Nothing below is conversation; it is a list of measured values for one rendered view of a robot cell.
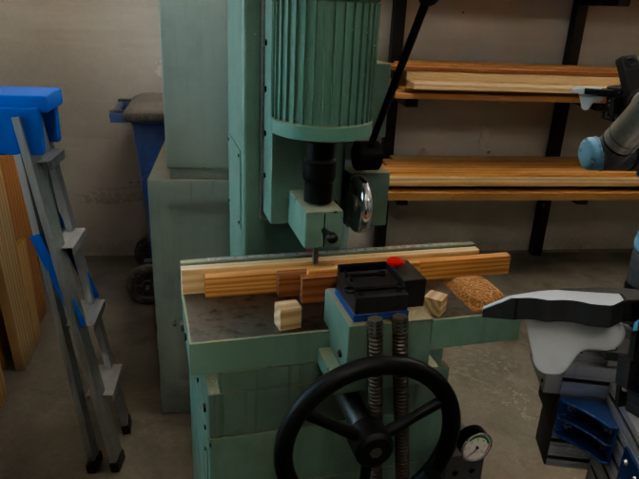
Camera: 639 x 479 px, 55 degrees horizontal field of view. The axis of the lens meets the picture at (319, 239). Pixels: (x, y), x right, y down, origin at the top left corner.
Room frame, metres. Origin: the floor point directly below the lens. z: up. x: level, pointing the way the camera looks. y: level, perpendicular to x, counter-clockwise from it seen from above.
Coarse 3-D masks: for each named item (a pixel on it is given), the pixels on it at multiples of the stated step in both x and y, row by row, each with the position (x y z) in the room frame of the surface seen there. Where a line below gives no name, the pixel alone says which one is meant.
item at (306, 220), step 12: (300, 192) 1.12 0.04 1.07; (288, 204) 1.13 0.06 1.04; (300, 204) 1.04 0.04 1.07; (312, 204) 1.05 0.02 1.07; (324, 204) 1.05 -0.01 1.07; (336, 204) 1.05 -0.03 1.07; (288, 216) 1.13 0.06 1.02; (300, 216) 1.03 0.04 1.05; (312, 216) 1.00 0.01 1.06; (324, 216) 1.01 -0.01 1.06; (336, 216) 1.02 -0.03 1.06; (300, 228) 1.03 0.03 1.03; (312, 228) 1.00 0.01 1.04; (336, 228) 1.02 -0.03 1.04; (300, 240) 1.03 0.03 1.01; (312, 240) 1.00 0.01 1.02; (324, 240) 1.01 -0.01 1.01
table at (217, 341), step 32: (448, 288) 1.08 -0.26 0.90; (192, 320) 0.91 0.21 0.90; (224, 320) 0.91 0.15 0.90; (256, 320) 0.92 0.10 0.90; (320, 320) 0.93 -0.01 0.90; (448, 320) 0.96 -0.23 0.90; (480, 320) 0.97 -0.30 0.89; (512, 320) 0.99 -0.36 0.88; (192, 352) 0.83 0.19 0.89; (224, 352) 0.85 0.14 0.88; (256, 352) 0.86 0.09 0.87; (288, 352) 0.88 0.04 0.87; (320, 352) 0.88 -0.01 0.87; (352, 384) 0.81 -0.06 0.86; (384, 384) 0.82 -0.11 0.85
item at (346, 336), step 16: (336, 304) 0.88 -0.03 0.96; (336, 320) 0.86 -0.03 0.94; (352, 320) 0.82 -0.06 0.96; (384, 320) 0.83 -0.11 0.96; (416, 320) 0.84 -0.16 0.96; (432, 320) 0.84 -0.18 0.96; (336, 336) 0.86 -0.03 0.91; (352, 336) 0.81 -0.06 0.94; (384, 336) 0.82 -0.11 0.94; (416, 336) 0.84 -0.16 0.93; (336, 352) 0.86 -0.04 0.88; (352, 352) 0.81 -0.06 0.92; (384, 352) 0.82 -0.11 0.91; (416, 352) 0.84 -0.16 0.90
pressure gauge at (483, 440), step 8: (464, 432) 0.92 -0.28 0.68; (472, 432) 0.92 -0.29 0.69; (480, 432) 0.92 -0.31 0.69; (464, 440) 0.91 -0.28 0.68; (472, 440) 0.91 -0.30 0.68; (480, 440) 0.91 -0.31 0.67; (488, 440) 0.92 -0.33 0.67; (464, 448) 0.91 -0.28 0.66; (472, 448) 0.91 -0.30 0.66; (480, 448) 0.92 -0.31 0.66; (488, 448) 0.92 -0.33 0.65; (464, 456) 0.90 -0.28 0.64; (472, 456) 0.91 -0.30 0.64; (480, 456) 0.92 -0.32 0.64
